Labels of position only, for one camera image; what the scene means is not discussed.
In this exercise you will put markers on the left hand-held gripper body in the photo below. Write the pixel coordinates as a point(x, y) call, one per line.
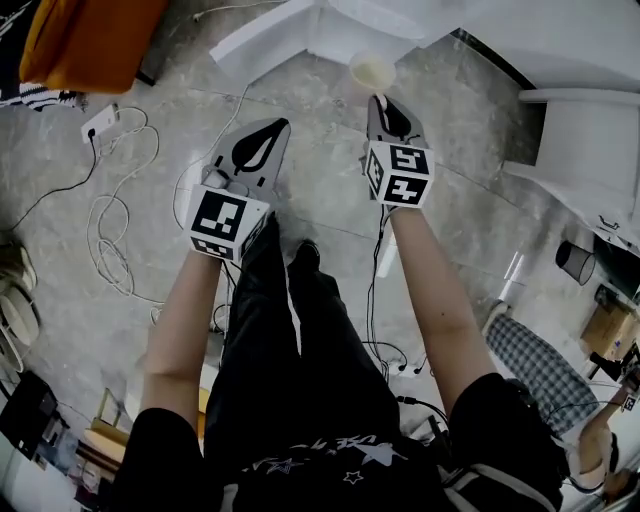
point(220, 222)

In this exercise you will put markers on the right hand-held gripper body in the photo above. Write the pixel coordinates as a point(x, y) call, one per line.
point(400, 175)

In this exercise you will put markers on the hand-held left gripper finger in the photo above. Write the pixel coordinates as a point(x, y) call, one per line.
point(227, 150)
point(275, 160)

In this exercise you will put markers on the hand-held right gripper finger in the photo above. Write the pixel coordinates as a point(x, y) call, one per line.
point(412, 130)
point(374, 125)

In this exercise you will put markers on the translucent plastic cup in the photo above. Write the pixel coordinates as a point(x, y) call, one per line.
point(372, 71)

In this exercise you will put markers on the person's left forearm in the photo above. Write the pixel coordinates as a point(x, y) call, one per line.
point(180, 325)

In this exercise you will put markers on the another person's forearm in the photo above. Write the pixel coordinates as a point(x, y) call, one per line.
point(595, 440)

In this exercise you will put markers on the person's right forearm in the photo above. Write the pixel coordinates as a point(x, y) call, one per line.
point(440, 310)

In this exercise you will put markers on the person's left hand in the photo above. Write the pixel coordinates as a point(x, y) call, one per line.
point(220, 179)

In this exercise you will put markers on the person's right black shoe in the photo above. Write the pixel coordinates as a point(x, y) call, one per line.
point(307, 251)

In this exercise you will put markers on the white power strip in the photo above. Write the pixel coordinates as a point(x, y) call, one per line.
point(100, 123)

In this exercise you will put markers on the person's black trousers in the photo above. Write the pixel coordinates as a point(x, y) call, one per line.
point(280, 360)

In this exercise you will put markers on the orange cushion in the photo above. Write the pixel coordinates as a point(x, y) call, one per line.
point(90, 45)

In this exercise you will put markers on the black mesh waste bin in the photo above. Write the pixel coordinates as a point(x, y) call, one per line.
point(575, 262)

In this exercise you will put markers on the black white striped blanket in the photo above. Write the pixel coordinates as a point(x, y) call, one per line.
point(20, 95)

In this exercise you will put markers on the white round fan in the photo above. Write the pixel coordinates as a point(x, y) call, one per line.
point(17, 315)

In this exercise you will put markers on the gold shelf rack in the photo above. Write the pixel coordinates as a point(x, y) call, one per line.
point(107, 430)

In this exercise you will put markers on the black star print t-shirt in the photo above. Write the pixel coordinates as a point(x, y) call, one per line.
point(160, 460)

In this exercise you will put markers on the cardboard box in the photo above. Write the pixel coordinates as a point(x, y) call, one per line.
point(607, 330)

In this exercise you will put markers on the black box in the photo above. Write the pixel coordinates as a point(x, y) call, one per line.
point(25, 410)

